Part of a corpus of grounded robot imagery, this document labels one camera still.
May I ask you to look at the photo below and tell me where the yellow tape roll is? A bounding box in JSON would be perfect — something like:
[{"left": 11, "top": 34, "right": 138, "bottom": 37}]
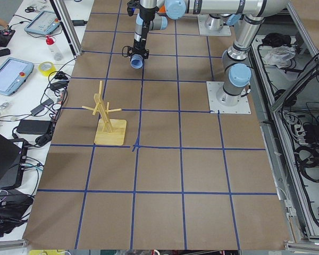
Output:
[{"left": 38, "top": 61, "right": 56, "bottom": 77}]

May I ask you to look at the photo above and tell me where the teach pendant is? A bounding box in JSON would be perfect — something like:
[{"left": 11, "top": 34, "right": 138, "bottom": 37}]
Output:
[
  {"left": 0, "top": 57, "right": 34, "bottom": 96},
  {"left": 24, "top": 11, "right": 60, "bottom": 36}
]

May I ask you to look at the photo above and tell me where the orange can container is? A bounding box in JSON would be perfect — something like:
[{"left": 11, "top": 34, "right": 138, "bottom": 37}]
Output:
[{"left": 159, "top": 5, "right": 166, "bottom": 13}]

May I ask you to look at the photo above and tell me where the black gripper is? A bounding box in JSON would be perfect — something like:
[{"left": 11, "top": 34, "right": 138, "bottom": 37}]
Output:
[{"left": 131, "top": 40, "right": 149, "bottom": 57}]

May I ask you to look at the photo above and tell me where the aluminium frame post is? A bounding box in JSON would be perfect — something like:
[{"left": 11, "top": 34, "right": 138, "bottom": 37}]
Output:
[{"left": 49, "top": 0, "right": 82, "bottom": 57}]

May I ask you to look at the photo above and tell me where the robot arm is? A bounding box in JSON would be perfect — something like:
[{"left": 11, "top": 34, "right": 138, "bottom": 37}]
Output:
[
  {"left": 127, "top": 1, "right": 288, "bottom": 65},
  {"left": 146, "top": 15, "right": 236, "bottom": 61}
]

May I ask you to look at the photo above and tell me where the far teach pendant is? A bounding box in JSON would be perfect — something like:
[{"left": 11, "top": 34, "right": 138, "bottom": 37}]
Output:
[{"left": 24, "top": 11, "right": 60, "bottom": 36}]

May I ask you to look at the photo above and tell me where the crumpled white cloth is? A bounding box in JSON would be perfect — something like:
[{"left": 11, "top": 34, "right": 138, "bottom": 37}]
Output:
[{"left": 263, "top": 46, "right": 296, "bottom": 68}]

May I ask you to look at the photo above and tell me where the wooden cup rack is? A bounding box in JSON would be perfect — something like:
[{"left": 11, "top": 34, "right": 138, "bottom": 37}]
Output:
[{"left": 82, "top": 81, "right": 127, "bottom": 146}]

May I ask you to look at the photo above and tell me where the brown paper table cover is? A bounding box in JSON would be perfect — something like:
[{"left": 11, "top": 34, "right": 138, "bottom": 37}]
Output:
[{"left": 24, "top": 1, "right": 290, "bottom": 250}]

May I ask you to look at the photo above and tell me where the large black power brick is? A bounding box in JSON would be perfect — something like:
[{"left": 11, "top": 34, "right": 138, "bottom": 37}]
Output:
[{"left": 16, "top": 120, "right": 51, "bottom": 135}]

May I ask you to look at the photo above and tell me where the black cable bundle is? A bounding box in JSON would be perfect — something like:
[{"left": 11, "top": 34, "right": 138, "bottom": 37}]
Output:
[{"left": 12, "top": 70, "right": 70, "bottom": 147}]

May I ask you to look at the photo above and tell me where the red cap squeeze bottle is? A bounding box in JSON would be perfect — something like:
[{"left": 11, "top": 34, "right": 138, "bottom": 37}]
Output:
[{"left": 46, "top": 36, "right": 63, "bottom": 61}]

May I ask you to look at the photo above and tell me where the black laptop computer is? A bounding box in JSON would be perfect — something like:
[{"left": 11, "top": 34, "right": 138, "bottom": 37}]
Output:
[{"left": 0, "top": 134, "right": 28, "bottom": 190}]

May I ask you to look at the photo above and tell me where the near teach pendant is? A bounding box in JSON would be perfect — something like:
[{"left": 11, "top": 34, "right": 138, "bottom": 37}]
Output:
[{"left": 0, "top": 57, "right": 34, "bottom": 96}]

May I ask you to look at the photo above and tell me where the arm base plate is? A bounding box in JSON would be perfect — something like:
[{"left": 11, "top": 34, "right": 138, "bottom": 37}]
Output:
[
  {"left": 198, "top": 14, "right": 231, "bottom": 37},
  {"left": 206, "top": 81, "right": 251, "bottom": 114}
]

